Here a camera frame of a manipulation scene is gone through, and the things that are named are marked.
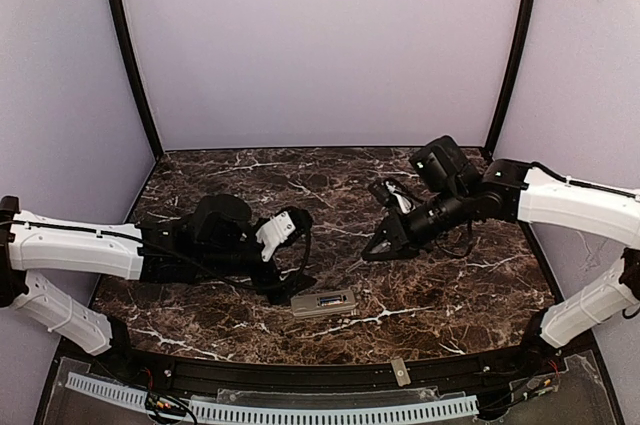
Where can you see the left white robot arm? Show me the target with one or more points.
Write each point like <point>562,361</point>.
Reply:
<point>218,240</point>

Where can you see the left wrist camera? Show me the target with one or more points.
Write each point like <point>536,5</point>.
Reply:
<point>282,230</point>

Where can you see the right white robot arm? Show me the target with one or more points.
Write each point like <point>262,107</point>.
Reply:
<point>514,191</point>

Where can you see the grey battery cover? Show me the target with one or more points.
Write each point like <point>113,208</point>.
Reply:
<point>400,372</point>

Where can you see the black front table rail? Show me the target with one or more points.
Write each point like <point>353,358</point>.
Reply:
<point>483,373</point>

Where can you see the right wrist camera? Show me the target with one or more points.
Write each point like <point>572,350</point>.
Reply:
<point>391,194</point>

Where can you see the white slotted cable duct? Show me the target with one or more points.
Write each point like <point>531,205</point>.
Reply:
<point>253,409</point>

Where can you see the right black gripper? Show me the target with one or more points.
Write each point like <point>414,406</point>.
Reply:
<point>398,233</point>

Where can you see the left black frame post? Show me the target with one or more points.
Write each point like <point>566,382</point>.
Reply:
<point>134,77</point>

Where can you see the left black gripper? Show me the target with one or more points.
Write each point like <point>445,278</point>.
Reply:
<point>273,271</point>

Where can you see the AA battery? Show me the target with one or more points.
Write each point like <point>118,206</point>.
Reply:
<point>330,301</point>

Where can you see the right black frame post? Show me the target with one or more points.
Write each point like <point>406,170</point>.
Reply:
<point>520,33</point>

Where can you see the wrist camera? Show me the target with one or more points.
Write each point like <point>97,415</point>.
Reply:
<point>391,194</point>
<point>282,230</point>

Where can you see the white AC remote control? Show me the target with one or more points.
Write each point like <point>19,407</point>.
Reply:
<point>306,306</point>

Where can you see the black frame post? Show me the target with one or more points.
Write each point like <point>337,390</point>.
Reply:
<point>520,33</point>
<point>134,77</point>

